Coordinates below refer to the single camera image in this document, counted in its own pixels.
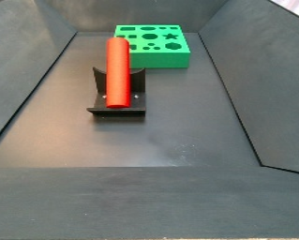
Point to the red cylinder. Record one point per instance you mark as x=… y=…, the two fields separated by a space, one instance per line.
x=118 y=73

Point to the black cradle stand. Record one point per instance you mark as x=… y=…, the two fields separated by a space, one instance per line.
x=137 y=94

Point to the green shape sorter block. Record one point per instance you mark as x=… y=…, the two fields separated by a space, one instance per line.
x=158 y=45

